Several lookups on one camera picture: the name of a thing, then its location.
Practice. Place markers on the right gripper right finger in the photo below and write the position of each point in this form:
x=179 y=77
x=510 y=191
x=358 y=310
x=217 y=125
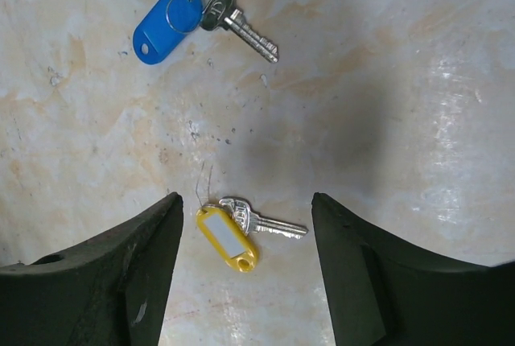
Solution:
x=383 y=290

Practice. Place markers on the key with blue tag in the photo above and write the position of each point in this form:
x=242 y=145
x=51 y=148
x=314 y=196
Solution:
x=167 y=24

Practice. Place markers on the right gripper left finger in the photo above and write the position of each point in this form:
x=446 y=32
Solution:
x=111 y=289

